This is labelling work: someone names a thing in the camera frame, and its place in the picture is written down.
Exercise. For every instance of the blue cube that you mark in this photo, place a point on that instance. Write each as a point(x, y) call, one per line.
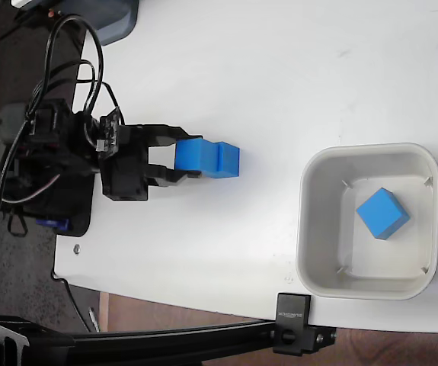
point(229, 160)
point(380, 213)
point(195, 156)

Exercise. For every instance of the white device edge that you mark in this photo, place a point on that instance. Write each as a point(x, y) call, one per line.
point(22, 3)

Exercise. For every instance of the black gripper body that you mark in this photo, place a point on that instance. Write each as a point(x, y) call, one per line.
point(125, 171)

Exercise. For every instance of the small camera circuit board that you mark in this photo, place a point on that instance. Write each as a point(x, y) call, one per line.
point(109, 131)

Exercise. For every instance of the black table clamp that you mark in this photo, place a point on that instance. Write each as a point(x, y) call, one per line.
point(293, 324)

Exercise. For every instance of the white square bin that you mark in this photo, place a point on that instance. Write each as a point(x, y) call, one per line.
point(317, 228)

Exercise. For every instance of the small metal nut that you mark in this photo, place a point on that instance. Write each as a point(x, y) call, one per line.
point(77, 249)

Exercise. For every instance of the small white strip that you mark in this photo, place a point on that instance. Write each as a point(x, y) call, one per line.
point(94, 319)

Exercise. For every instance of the blue plastic base part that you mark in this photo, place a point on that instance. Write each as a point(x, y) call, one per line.
point(55, 224)

